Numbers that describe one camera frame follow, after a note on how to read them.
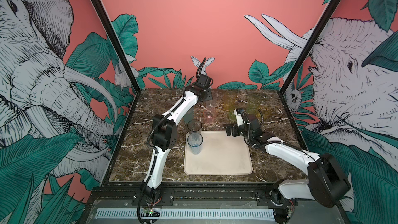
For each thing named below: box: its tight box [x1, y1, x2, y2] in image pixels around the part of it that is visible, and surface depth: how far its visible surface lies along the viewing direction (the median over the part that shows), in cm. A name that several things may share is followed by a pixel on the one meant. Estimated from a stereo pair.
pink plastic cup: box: [203, 108, 217, 124], surface depth 106 cm
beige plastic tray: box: [183, 130, 253, 176], surface depth 88 cm
